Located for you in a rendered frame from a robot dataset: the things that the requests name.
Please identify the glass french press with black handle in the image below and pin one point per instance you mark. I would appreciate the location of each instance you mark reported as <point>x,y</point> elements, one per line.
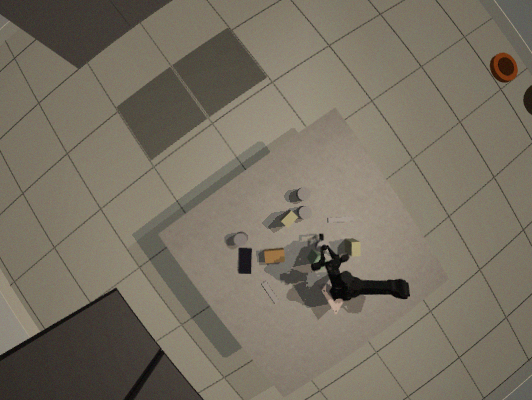
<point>321,243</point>

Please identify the grey cylinder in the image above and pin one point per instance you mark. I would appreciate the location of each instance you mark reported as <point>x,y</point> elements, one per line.
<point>303,193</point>
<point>240,239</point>
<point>304,212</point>

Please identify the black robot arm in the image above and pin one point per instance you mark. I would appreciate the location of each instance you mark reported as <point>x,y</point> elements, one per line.
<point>345,286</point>

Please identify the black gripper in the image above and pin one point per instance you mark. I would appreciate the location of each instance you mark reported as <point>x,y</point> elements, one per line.
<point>322,263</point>

